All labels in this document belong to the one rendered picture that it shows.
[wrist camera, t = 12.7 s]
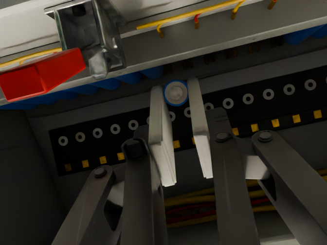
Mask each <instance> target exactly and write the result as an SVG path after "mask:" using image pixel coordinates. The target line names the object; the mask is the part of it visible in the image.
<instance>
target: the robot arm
mask: <svg viewBox="0 0 327 245"><path fill-rule="evenodd" d="M187 87H188V96H189V104H190V113H191V121H192V129H193V136H194V140H195V144H196V148H197V152H198V155H199V159H200V164H201V168H202V172H203V176H204V177H206V178H212V177H213V183H214V193H215V204H216V214H217V225H218V239H219V245H260V240H259V236H258V232H257V228H256V223H255V219H254V214H253V209H252V205H251V201H250V197H249V192H248V188H247V184H246V179H257V181H258V183H259V185H260V186H261V188H262V189H263V191H264V192H265V194H266V195H267V197H268V198H269V200H270V201H271V202H272V204H273V205H274V207H275V208H276V210H277V211H278V213H279V214H280V216H281V217H282V219H283V220H284V222H285V223H286V225H287V226H288V228H289V229H290V231H291V232H292V234H293V235H294V237H295V238H296V239H297V241H298V243H299V244H300V245H327V182H326V181H325V180H324V179H323V178H322V177H321V176H320V175H319V174H318V173H317V172H316V171H315V170H314V169H313V168H312V167H311V166H310V165H309V164H308V163H307V162H306V161H305V160H304V159H303V158H302V157H301V156H300V155H299V154H298V153H297V152H296V151H295V150H294V149H293V148H292V147H291V146H290V145H289V144H288V143H287V142H286V141H285V140H284V139H283V138H282V137H281V136H280V135H279V134H278V133H277V132H275V131H271V130H263V131H259V132H257V133H255V134H254V135H253V136H252V139H242V138H239V137H237V136H235V134H234V133H233V131H232V128H231V125H230V122H229V119H228V116H227V113H226V110H224V109H223V108H222V107H218V108H214V109H209V110H205V109H204V104H203V100H202V95H201V91H200V86H199V81H198V78H196V77H190V78H188V80H187ZM121 149H122V151H123V154H124V156H125V159H126V163H125V164H124V165H122V166H120V167H118V168H116V169H114V170H113V168H112V167H111V166H109V165H103V166H99V167H97V168H95V169H94V170H93V171H92V172H91V173H90V174H89V176H88V178H87V180H86V182H85V183H84V185H83V187H82V189H81V191H80V193H79V194H78V196H77V198H76V200H75V202H74V204H73V205H72V207H71V209H70V211H69V213H68V215H67V216H66V218H65V220H64V222H63V224H62V226H61V228H60V229H59V231H58V233H57V235H56V237H55V239H54V240H53V242H52V244H51V245H116V244H117V241H118V238H119V235H120V232H121V240H120V245H168V237H167V228H166V218H165V208H164V194H163V189H162V186H161V182H162V185H163V186H165V187H167V186H172V185H174V184H175V183H176V171H175V159H174V146H173V134H172V121H171V117H170V114H169V110H168V107H167V103H166V101H165V99H164V95H163V89H162V87H161V86H160V85H158V86H154V87H152V89H151V97H150V116H149V124H146V125H142V126H138V127H137V128H136V130H135V131H134V135H133V138H130V139H128V140H127V141H125V142H124V143H123V144H122V146H121Z"/></svg>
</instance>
